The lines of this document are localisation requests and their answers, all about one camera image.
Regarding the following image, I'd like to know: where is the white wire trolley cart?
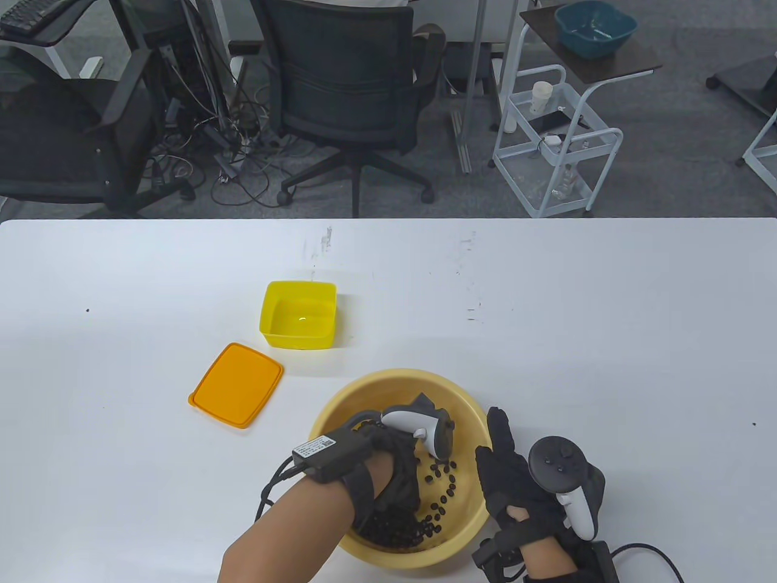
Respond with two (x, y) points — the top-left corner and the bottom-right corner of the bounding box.
(490, 64), (624, 219)

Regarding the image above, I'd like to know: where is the black keyboard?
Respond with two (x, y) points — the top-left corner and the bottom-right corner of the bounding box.
(0, 0), (63, 35)

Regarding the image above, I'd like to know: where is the person's right forearm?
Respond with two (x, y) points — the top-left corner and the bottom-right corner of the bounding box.
(522, 537), (580, 579)

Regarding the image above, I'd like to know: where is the black wrist sensor box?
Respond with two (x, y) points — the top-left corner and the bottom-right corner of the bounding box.
(584, 540), (621, 583)
(293, 432), (373, 485)

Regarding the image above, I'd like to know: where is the dark top white table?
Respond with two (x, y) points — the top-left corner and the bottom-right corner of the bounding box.
(706, 53), (777, 196)

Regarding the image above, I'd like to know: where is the person's left forearm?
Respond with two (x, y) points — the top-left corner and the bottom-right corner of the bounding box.
(219, 452), (356, 583)

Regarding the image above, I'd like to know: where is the black armrest office chair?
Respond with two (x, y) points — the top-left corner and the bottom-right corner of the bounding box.
(0, 49), (196, 219)

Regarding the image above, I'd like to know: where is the yellow plastic container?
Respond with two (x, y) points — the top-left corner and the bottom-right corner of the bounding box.
(259, 281), (338, 350)

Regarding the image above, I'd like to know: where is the teal plastic tub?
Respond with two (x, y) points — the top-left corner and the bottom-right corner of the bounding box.
(554, 1), (638, 60)

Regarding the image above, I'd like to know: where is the person's left hand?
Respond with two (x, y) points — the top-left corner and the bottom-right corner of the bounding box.
(355, 423), (423, 517)

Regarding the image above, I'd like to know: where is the white leg keyboard desk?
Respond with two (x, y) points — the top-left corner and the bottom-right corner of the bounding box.
(0, 0), (101, 81)

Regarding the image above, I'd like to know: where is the grey white tracker controller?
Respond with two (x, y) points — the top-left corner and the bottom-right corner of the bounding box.
(340, 393), (456, 460)
(528, 436), (606, 541)

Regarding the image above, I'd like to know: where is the black computer tower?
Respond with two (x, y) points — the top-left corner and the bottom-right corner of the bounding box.
(118, 0), (234, 131)

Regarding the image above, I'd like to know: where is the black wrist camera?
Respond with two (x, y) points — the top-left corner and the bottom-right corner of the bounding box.
(472, 534), (529, 582)

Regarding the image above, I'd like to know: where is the tangle of floor cables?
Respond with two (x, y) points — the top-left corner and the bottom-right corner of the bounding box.
(146, 91), (289, 208)

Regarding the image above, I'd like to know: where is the pale yellow plastic basin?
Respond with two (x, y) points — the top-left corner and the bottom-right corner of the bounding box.
(310, 369), (493, 570)

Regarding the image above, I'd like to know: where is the black mesh office chair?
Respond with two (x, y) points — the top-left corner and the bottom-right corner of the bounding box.
(249, 0), (447, 218)

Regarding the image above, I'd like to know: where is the person's right hand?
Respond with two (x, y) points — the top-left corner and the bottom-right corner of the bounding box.
(475, 407), (569, 550)

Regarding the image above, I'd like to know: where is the clear plastic bottle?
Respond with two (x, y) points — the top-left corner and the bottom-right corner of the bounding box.
(549, 164), (575, 202)

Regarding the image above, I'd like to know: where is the brown top side table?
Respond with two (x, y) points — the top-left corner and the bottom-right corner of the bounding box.
(519, 5), (663, 131)

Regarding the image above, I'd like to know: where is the grey aluminium profile post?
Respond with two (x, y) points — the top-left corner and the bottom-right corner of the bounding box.
(451, 0), (487, 175)

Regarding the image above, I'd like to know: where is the pile of dark coffee beans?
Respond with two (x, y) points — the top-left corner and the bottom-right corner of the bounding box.
(358, 460), (460, 551)

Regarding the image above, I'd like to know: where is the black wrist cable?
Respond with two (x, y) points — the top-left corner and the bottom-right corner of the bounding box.
(255, 457), (305, 520)
(609, 543), (687, 583)

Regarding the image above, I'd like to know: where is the black flat device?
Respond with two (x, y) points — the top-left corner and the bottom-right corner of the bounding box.
(527, 111), (591, 136)

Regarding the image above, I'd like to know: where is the orange container lid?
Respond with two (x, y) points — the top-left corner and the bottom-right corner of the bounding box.
(188, 342), (285, 430)

